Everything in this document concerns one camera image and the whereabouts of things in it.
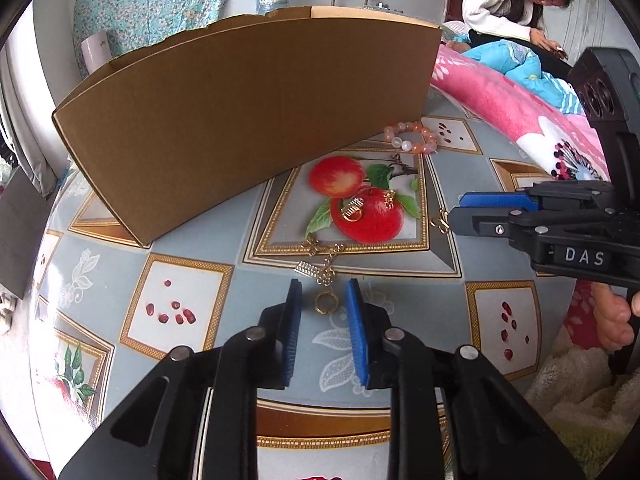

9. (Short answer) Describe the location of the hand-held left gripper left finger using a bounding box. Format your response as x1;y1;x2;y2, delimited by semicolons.
59;279;303;480

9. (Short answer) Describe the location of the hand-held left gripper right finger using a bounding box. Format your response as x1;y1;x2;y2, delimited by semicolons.
346;278;586;480

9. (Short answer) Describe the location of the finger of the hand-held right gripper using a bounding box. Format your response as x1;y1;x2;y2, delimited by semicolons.
447;205;547;252
459;187;540;212

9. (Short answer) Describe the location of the gold ring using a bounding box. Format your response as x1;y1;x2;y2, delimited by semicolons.
314;292;341;317

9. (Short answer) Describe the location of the gold chain bracelet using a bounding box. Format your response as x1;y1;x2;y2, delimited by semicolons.
294;239;347;287

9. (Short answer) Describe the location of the pink bead bracelet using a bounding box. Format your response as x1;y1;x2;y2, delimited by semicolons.
383;120;441;157

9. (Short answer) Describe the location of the brown cardboard box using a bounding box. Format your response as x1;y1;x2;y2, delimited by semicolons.
51;5;443;250

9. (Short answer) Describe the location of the person's right hand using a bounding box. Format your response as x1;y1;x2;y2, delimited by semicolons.
592;282;640;353

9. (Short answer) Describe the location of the fruit-print tablecloth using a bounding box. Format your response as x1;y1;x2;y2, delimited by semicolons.
27;95;576;480

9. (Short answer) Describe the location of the pink floral blanket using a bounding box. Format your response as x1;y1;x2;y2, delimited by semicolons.
430;45;640;348

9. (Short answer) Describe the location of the cream fluffy blanket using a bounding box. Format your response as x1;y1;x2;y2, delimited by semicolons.
525;345;640;480

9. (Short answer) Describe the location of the light blue printed quilt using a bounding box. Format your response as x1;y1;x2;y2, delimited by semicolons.
440;40;581;111

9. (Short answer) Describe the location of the light green blanket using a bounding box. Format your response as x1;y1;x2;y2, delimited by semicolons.
542;405;638;480

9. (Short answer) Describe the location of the white wardrobe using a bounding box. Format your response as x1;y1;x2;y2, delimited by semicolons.
565;0;640;68

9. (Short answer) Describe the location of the white slipper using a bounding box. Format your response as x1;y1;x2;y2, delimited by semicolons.
0;292;16;333

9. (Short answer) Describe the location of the grey cabinet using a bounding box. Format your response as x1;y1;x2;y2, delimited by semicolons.
0;167;53;301

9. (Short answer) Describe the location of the grey curtain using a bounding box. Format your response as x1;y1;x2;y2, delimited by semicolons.
0;40;56;198

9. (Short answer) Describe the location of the pink rolled mat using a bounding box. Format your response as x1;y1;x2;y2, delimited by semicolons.
81;30;112;80

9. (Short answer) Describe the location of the teal floral hanging cloth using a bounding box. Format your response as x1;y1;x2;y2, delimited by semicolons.
74;0;246;61

